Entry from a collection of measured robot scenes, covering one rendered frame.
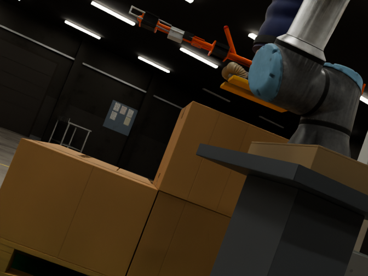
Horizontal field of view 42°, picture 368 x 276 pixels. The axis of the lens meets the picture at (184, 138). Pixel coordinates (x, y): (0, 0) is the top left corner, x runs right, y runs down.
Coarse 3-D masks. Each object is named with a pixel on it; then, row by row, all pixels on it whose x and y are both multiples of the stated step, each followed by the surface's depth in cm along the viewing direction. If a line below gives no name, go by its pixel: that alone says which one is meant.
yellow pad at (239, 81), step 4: (232, 76) 212; (236, 76) 211; (228, 80) 219; (232, 80) 214; (236, 80) 212; (240, 80) 211; (244, 80) 211; (236, 84) 219; (240, 84) 216; (244, 84) 213; (248, 84) 211; (244, 88) 220; (248, 88) 217
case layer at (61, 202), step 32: (32, 160) 195; (64, 160) 196; (96, 160) 266; (0, 192) 193; (32, 192) 194; (64, 192) 196; (96, 192) 197; (128, 192) 198; (160, 192) 200; (0, 224) 192; (32, 224) 194; (64, 224) 195; (96, 224) 196; (128, 224) 198; (160, 224) 199; (192, 224) 201; (224, 224) 202; (64, 256) 195; (96, 256) 196; (128, 256) 197; (160, 256) 199; (192, 256) 200
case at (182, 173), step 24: (192, 120) 202; (216, 120) 203; (240, 120) 205; (168, 144) 237; (192, 144) 202; (216, 144) 203; (240, 144) 204; (168, 168) 200; (192, 168) 201; (216, 168) 202; (168, 192) 200; (192, 192) 201; (216, 192) 202; (240, 192) 203
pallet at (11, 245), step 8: (0, 240) 192; (8, 240) 193; (0, 248) 192; (8, 248) 192; (16, 248) 193; (24, 248) 193; (0, 256) 192; (8, 256) 192; (32, 256) 234; (40, 256) 193; (48, 256) 194; (0, 264) 192; (8, 264) 193; (56, 264) 235; (64, 264) 194; (72, 264) 195; (0, 272) 192; (8, 272) 194; (16, 272) 198; (24, 272) 201; (72, 272) 236; (80, 272) 195; (88, 272) 195; (96, 272) 196
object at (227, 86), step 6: (222, 84) 233; (228, 84) 230; (228, 90) 238; (234, 90) 233; (240, 90) 230; (246, 90) 231; (246, 96) 236; (252, 96) 231; (258, 102) 239; (264, 102) 234; (276, 108) 237; (282, 108) 233
